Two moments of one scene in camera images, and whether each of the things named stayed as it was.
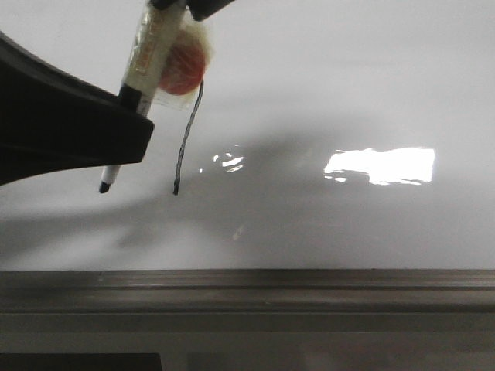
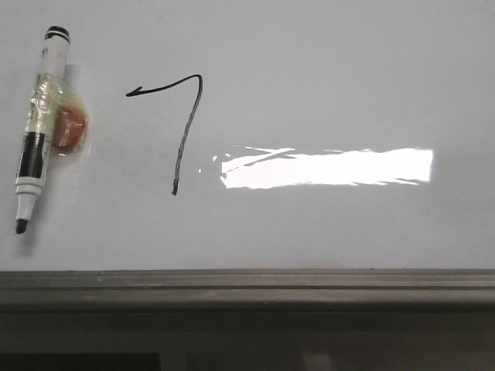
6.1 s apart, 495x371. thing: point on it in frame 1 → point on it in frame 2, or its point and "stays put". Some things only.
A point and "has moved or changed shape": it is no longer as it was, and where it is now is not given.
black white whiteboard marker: [157, 30] → [46, 83]
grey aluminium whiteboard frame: [257, 319] stays put
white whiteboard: [329, 134] stays put
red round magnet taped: [190, 57] has moved or changed shape
